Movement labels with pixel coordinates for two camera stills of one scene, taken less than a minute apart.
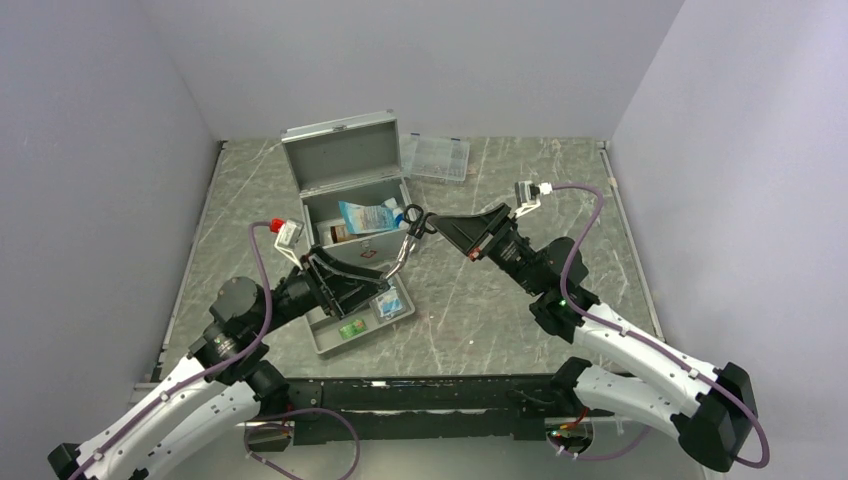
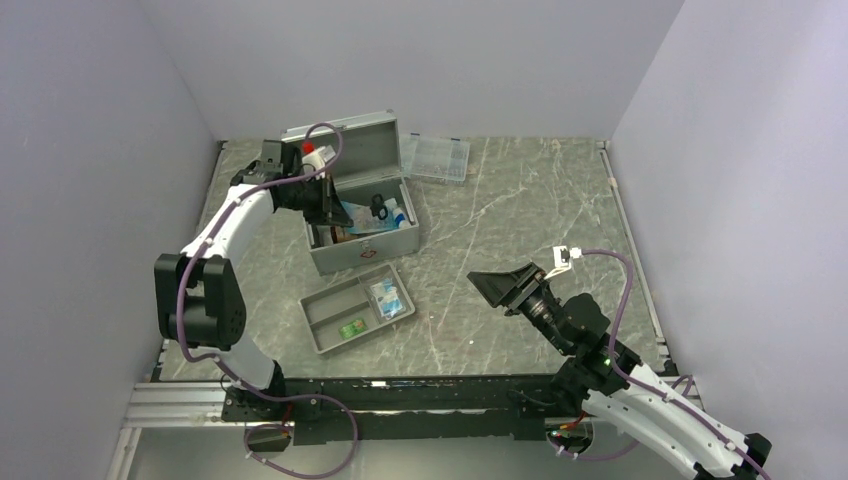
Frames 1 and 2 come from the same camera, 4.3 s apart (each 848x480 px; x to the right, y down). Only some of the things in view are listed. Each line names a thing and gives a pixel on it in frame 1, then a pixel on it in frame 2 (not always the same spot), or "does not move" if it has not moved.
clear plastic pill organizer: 433,157 does not move
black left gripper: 338,285 -> 330,211
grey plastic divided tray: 329,332 does not move
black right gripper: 465,231 -> 498,286
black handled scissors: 413,216 -> 377,208
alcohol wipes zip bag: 389,302 does not move
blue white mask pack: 362,219 does not move
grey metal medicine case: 353,197 does not move
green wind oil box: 353,328 does not move
